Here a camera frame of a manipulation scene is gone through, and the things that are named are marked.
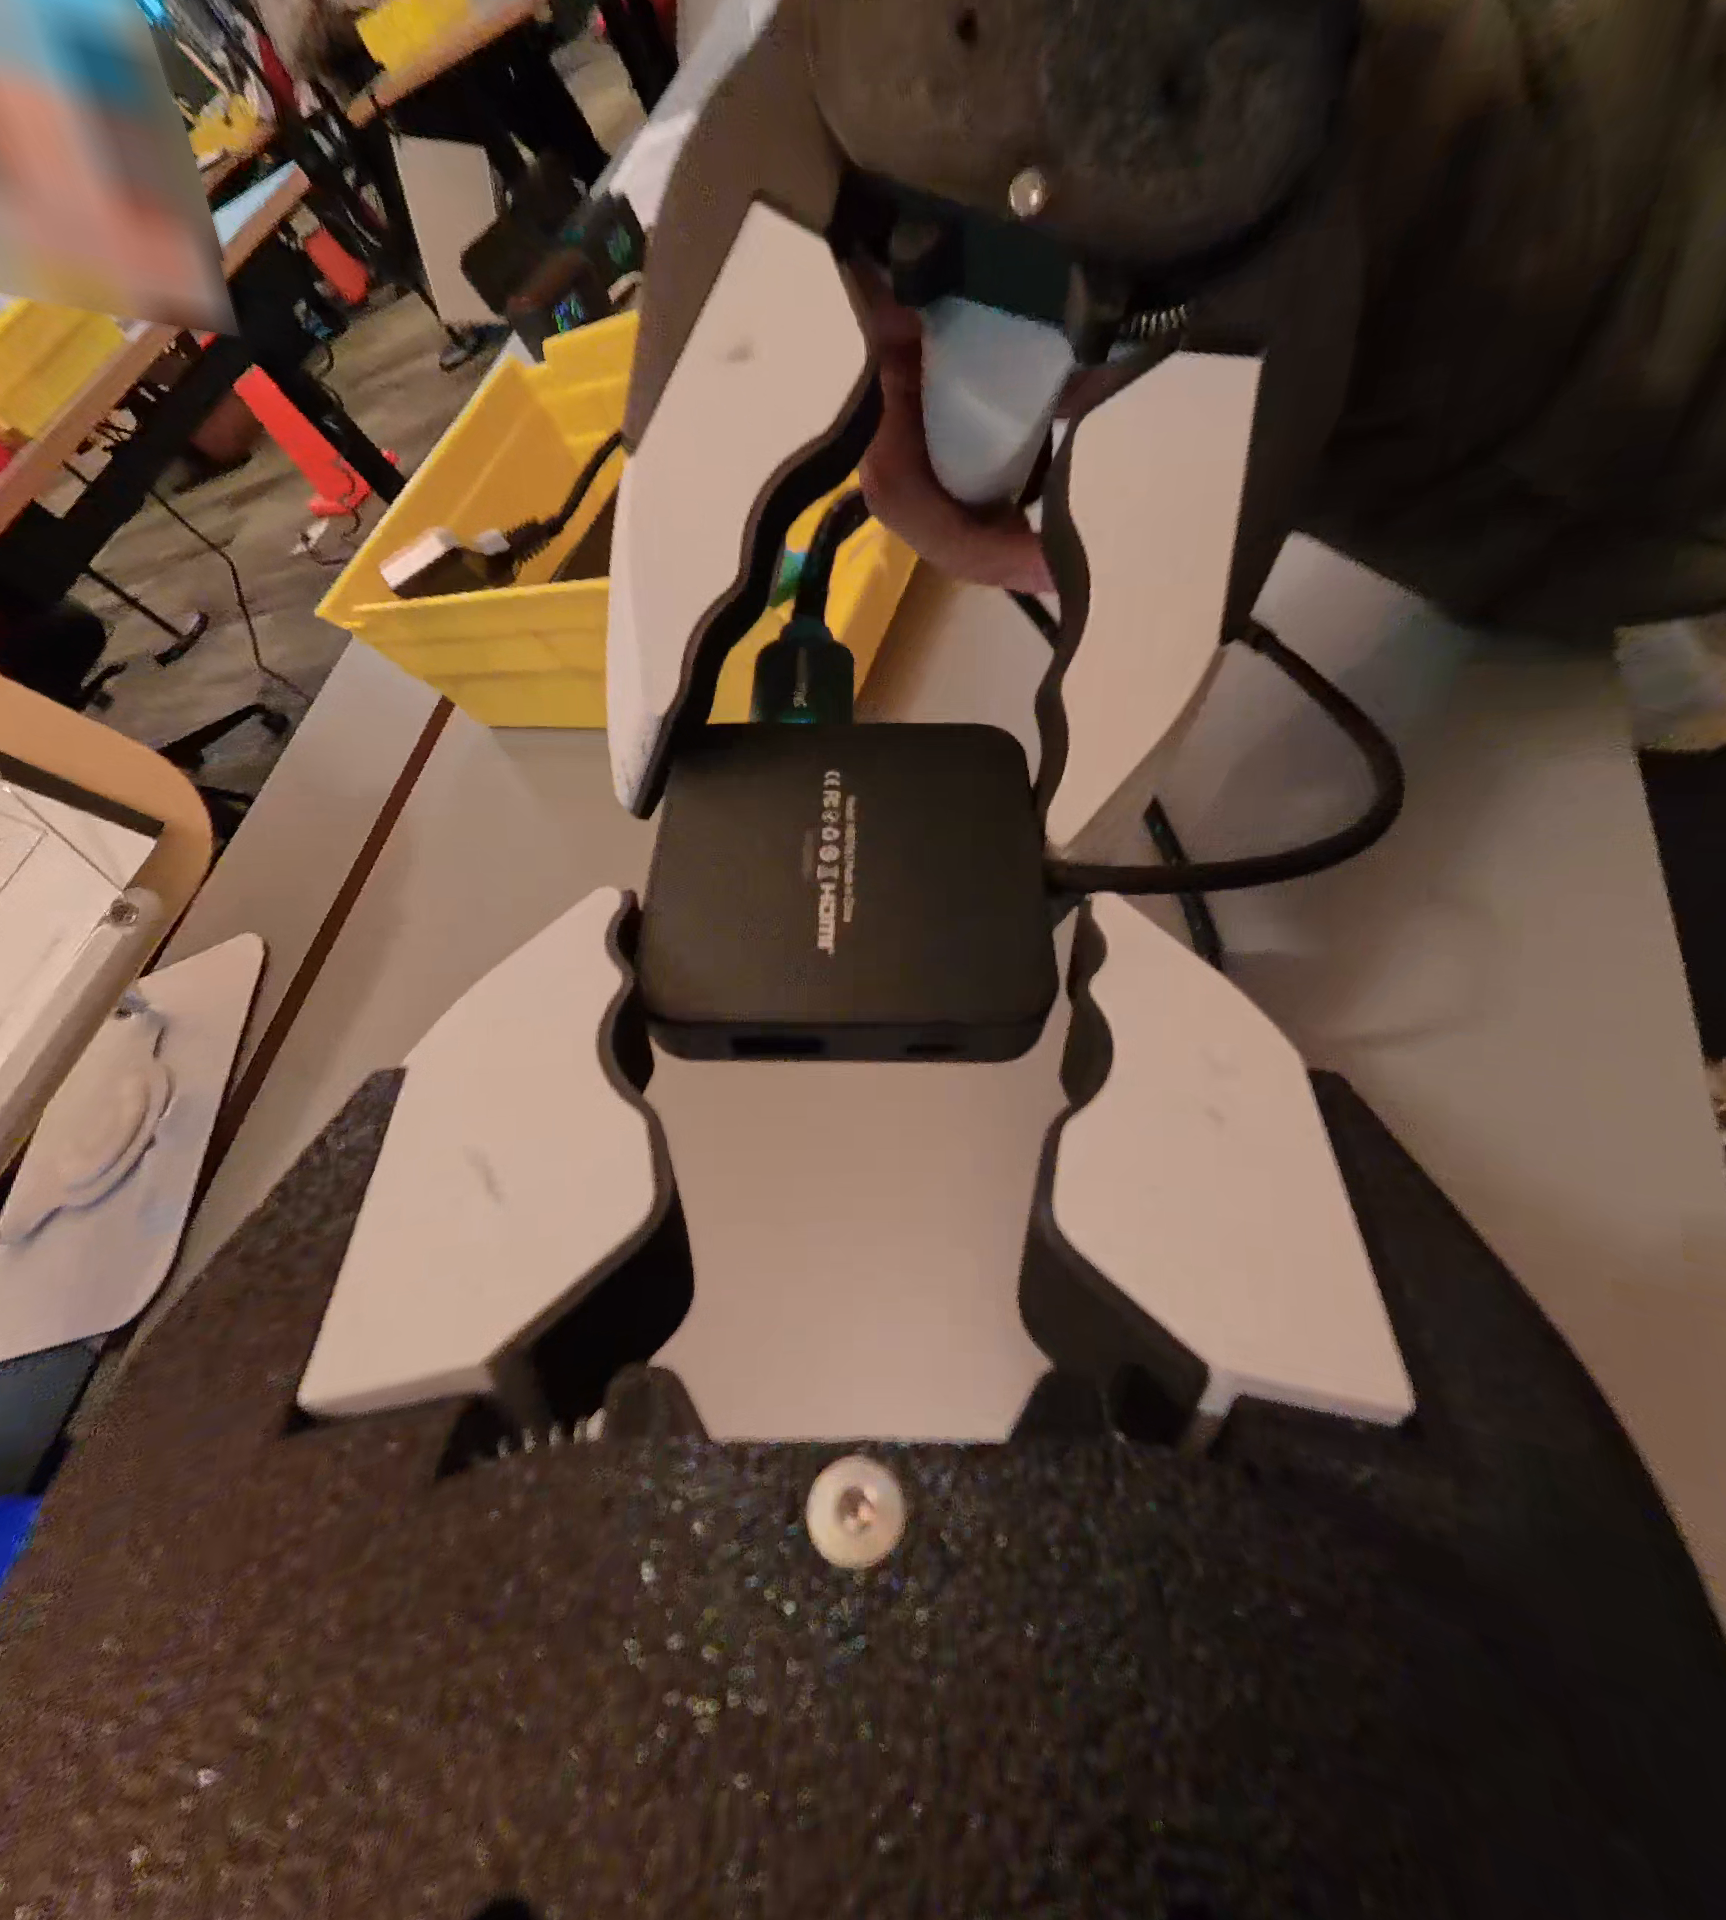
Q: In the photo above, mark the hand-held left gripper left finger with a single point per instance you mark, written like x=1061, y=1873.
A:
x=503, y=1154

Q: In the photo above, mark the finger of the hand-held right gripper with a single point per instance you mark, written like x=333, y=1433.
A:
x=690, y=494
x=1157, y=571

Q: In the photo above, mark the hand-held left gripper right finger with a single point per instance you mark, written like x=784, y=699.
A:
x=1208, y=1184

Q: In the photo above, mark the yellow plastic bin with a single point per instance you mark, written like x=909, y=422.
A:
x=503, y=630

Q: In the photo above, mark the black square adapter hub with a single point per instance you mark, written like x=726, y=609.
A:
x=833, y=884

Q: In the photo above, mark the person's right forearm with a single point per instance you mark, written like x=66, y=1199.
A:
x=1553, y=300

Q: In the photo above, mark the grey desk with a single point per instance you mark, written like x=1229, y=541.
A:
x=1478, y=930

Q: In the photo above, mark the person's right hand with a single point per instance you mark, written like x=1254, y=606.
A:
x=900, y=480

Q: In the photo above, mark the white and black adapter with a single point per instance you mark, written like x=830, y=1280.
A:
x=442, y=562

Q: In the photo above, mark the white plastic blister sheet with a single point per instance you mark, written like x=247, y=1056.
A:
x=113, y=1171

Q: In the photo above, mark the orange traffic cone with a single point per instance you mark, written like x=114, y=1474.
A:
x=301, y=434

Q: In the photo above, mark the paper sheet in clear holder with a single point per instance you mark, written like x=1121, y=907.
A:
x=9, y=930

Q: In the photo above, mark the wooden edge table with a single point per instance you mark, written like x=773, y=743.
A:
x=68, y=450

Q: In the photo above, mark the stack of yellow bins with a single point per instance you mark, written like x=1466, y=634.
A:
x=39, y=361

